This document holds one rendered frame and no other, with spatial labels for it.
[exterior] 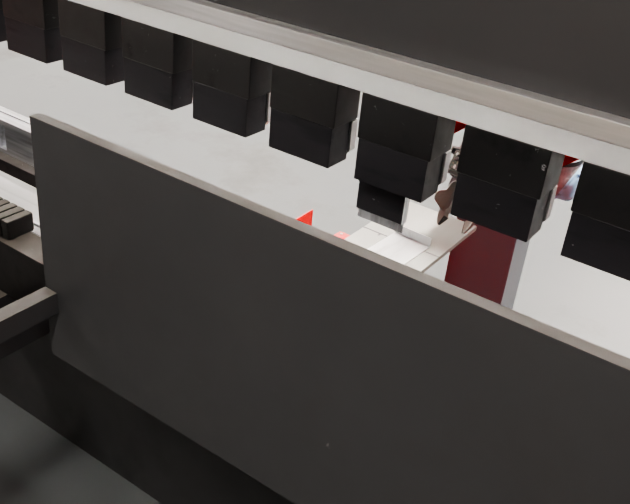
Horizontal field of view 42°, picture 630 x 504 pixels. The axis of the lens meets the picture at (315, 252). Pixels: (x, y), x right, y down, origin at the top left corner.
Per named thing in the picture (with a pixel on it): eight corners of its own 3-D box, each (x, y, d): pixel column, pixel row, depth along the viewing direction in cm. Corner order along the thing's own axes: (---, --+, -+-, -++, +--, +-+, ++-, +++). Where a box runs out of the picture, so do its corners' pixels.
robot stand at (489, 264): (437, 392, 283) (479, 192, 244) (486, 413, 276) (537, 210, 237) (416, 421, 270) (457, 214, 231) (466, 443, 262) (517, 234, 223)
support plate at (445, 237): (476, 230, 177) (477, 226, 176) (417, 277, 158) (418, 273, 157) (404, 203, 185) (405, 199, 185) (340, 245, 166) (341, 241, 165)
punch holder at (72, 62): (135, 78, 187) (133, 5, 179) (107, 86, 181) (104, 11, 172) (90, 62, 194) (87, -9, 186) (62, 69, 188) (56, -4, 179)
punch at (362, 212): (404, 231, 154) (411, 186, 150) (399, 235, 153) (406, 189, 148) (360, 214, 159) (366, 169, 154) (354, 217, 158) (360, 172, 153)
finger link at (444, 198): (417, 209, 165) (444, 172, 164) (432, 219, 169) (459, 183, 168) (426, 217, 163) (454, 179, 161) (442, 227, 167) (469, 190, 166)
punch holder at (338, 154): (354, 156, 159) (363, 74, 151) (329, 169, 153) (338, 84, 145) (292, 134, 166) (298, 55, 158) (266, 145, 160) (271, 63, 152)
